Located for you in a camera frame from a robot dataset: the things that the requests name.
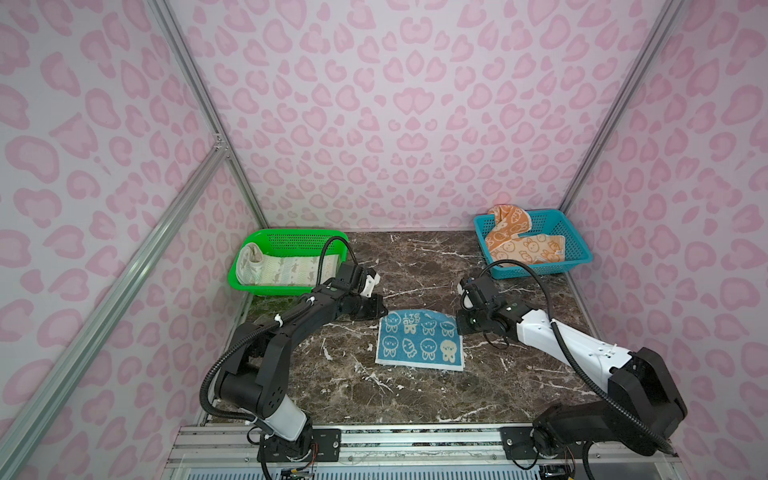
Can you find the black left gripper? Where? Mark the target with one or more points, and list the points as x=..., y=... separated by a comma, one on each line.
x=375, y=313

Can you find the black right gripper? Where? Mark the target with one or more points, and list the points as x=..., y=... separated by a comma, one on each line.
x=461, y=324

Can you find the blue patterned towel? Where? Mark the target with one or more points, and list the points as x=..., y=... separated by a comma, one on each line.
x=420, y=339

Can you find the orange patterned towel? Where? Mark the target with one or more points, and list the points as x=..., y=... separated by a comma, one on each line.
x=506, y=240

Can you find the pastel striped animal towel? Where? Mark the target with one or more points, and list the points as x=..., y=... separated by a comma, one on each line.
x=255, y=268

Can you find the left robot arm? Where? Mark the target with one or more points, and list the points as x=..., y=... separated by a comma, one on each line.
x=249, y=381

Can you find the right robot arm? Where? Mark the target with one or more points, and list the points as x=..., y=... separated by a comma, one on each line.
x=638, y=403

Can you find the green plastic basket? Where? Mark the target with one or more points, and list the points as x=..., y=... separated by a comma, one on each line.
x=329, y=245

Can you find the teal plastic basket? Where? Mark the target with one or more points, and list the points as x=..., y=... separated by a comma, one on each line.
x=551, y=224

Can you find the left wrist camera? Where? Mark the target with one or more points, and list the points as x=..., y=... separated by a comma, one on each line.
x=357, y=279

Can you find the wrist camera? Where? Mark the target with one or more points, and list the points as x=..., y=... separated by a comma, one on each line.
x=357, y=279
x=479, y=293

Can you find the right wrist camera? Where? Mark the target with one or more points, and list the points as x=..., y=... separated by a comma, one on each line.
x=479, y=293

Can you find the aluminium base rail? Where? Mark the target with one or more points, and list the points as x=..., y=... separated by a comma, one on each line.
x=409, y=451

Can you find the aluminium frame corner post right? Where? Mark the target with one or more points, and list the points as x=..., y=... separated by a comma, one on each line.
x=664, y=26

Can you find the aluminium frame corner post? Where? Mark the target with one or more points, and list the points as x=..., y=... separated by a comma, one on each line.
x=167, y=22
x=664, y=26

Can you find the aluminium frame corner post left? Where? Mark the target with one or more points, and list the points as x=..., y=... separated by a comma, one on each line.
x=167, y=22

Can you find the aluminium frame diagonal bar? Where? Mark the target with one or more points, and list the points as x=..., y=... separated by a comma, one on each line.
x=40, y=412

